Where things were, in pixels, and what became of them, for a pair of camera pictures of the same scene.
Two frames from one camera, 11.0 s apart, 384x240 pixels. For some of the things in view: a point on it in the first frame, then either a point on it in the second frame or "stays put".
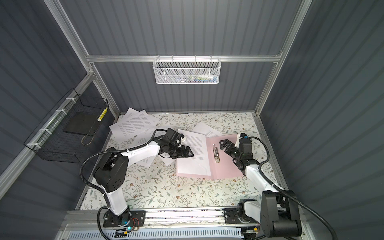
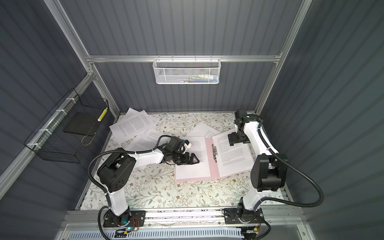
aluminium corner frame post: [56, 6] stays put
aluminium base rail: [81, 220] stays put
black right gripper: [229, 150] -> [233, 139]
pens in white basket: [201, 78] stays put
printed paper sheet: [142, 137] -> [232, 160]
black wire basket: [67, 133] stays put
